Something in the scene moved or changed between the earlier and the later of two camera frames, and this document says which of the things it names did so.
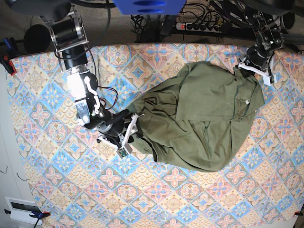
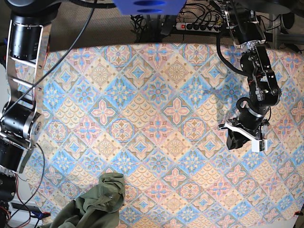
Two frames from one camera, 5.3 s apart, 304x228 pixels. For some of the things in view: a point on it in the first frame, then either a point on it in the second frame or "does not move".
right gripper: [256, 59] -> [250, 124]
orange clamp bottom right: [298, 213] does not move
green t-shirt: [201, 120] -> [98, 207]
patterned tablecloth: [80, 181] does not move
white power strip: [188, 26] does not move
